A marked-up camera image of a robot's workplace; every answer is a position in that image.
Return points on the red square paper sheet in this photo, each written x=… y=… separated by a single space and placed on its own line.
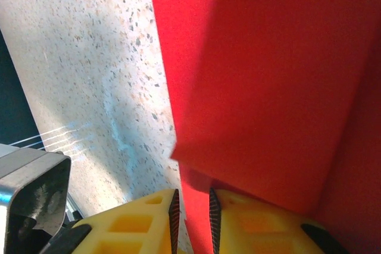
x=268 y=87

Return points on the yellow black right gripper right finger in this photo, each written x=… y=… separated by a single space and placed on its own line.
x=262 y=230

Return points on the grey metal bracket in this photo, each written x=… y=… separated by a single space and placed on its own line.
x=32 y=182

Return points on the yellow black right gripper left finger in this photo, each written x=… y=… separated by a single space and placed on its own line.
x=131 y=230

